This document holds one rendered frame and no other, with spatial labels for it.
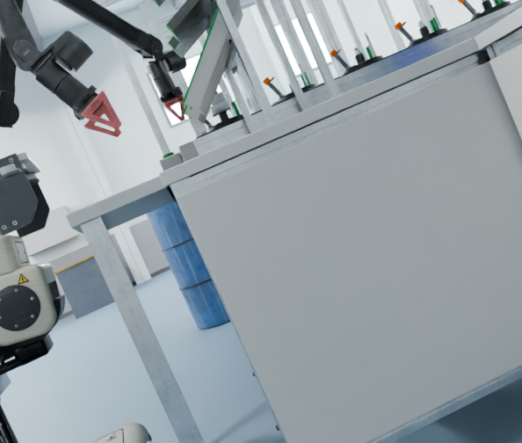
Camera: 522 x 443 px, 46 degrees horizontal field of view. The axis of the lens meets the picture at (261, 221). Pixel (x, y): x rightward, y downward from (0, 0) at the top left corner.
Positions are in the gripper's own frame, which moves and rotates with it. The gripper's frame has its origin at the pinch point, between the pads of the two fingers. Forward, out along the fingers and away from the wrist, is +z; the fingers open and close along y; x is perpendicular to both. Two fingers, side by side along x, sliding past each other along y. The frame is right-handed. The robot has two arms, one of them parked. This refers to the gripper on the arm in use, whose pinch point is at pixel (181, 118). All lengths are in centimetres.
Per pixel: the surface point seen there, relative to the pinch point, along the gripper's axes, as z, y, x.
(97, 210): 15, -74, 34
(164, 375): 51, -75, 38
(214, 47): -8, -53, -8
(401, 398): 78, -84, -3
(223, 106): 3.0, -6.0, -13.0
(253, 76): 3, -57, -12
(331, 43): -8, 97, -99
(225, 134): 11.3, -20.9, -6.7
